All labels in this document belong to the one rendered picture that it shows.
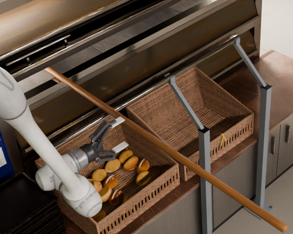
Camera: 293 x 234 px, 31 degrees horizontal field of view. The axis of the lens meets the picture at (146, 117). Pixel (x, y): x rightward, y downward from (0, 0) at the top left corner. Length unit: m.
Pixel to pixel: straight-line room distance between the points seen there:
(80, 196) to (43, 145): 0.25
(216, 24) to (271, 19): 2.27
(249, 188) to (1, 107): 2.03
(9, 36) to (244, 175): 1.61
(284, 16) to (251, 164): 2.67
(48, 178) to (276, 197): 1.91
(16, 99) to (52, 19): 0.91
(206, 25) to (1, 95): 1.90
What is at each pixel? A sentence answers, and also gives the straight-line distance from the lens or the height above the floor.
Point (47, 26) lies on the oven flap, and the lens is 2.46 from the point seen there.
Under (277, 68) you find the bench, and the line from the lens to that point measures 3.69.
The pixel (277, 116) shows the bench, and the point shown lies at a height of 0.58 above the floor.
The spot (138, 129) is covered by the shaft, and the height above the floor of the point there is 1.20.
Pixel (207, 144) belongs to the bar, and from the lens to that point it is 2.61.
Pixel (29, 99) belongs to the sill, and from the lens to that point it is 2.56.
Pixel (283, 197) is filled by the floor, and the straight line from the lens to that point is 3.58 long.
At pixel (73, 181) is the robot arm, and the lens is 1.88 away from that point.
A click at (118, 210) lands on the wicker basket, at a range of 2.54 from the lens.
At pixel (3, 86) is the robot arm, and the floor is 1.76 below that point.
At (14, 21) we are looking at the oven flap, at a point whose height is 1.57.
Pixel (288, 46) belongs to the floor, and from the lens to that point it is 5.09.
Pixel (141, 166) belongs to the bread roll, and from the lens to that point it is 2.86.
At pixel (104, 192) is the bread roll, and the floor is 0.65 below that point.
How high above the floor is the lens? 2.59
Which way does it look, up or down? 38 degrees down
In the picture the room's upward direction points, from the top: 7 degrees counter-clockwise
